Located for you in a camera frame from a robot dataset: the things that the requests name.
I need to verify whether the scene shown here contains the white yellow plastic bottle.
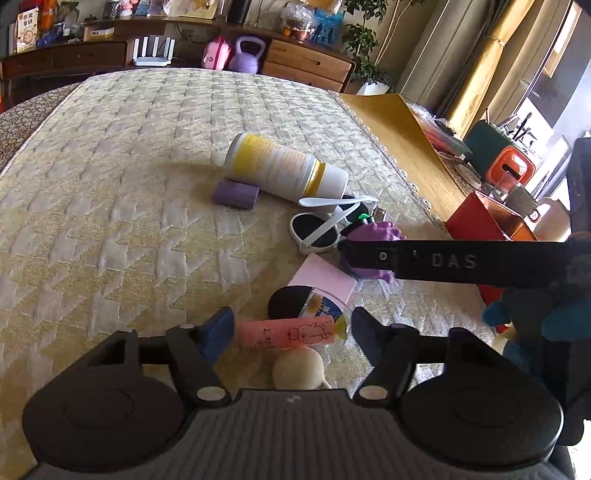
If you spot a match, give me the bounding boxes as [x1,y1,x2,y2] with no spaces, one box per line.
[225,133,349,202]

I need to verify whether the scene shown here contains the cream round sponge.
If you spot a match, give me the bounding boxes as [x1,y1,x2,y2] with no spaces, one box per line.
[271,347,331,391]

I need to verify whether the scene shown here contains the purple knobbly toy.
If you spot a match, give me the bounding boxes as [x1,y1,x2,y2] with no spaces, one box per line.
[345,220,407,284]

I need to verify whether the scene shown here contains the stack of plastic folders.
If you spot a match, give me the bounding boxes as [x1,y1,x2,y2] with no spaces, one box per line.
[413,104,472,156]

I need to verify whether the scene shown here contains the beige curtain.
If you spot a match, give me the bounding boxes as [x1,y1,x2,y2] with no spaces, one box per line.
[397,0,509,108]

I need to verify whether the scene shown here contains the green orange toaster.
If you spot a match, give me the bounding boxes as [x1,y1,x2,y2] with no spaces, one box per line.
[464,120,536,192]

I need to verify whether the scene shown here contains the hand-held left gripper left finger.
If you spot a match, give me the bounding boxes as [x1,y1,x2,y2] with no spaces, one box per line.
[88,307,236,409]

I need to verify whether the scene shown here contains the white router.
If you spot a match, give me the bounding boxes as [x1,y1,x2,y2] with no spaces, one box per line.
[133,37,176,66]

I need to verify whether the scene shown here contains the cream quilted table cover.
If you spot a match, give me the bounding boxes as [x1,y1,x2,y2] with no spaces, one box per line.
[0,68,509,480]

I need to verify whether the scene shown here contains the potted green plant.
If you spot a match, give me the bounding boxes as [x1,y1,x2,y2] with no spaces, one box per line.
[344,0,394,96]

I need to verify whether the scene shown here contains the white tall jug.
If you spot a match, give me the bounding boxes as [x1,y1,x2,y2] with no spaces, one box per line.
[538,198,572,241]

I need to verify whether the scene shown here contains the pink printed tube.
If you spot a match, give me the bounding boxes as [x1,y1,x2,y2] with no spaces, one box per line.
[235,316,347,349]

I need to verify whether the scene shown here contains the clear bag of fruit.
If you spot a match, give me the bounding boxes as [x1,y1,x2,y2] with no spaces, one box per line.
[281,2,317,41]

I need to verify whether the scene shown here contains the black round compact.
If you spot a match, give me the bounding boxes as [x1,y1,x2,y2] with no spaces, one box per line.
[267,285,319,320]

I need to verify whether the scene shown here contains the white sunglasses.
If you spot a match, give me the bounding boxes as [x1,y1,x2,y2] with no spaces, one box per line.
[289,195,378,256]

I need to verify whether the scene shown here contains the pink box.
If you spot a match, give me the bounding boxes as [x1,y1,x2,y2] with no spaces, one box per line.
[287,253,358,305]

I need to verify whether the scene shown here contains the purple kettlebell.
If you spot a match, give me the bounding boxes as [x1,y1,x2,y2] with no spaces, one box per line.
[228,37,267,73]

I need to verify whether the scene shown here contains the small purple cylinder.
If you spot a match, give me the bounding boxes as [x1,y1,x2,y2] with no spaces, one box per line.
[212,179,260,210]

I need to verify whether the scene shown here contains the brown patterned tablecloth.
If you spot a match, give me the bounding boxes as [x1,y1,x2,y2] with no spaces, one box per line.
[0,83,80,172]

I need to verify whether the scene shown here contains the blue printed packet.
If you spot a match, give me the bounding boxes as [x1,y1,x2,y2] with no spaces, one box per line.
[314,11,345,44]

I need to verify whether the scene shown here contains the yellow mat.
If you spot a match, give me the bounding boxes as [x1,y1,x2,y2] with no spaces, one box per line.
[330,92,467,222]

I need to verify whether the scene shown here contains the clear daisy print packet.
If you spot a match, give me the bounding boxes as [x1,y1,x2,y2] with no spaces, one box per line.
[300,286,349,343]

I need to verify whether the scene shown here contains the wooden sideboard cabinet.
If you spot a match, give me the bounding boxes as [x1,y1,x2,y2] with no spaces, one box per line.
[0,17,356,112]

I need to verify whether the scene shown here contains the black cylinder speaker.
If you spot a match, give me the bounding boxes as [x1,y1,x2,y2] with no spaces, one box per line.
[226,0,252,24]

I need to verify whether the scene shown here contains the printed food box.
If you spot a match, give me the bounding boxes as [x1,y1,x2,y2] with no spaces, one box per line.
[16,9,41,52]

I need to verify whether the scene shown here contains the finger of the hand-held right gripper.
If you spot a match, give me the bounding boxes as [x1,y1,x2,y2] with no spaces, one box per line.
[338,239,575,283]
[482,286,546,343]

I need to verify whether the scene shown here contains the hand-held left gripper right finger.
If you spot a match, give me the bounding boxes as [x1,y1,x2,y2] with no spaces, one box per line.
[351,307,504,408]

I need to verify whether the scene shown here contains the red storage box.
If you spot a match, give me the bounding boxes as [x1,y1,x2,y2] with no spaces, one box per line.
[445,190,539,334]

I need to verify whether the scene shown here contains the pale green mug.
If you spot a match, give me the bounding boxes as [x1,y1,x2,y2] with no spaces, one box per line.
[505,182,541,223]

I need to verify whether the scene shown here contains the yellow curtain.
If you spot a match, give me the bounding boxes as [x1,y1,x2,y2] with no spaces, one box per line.
[450,0,536,131]

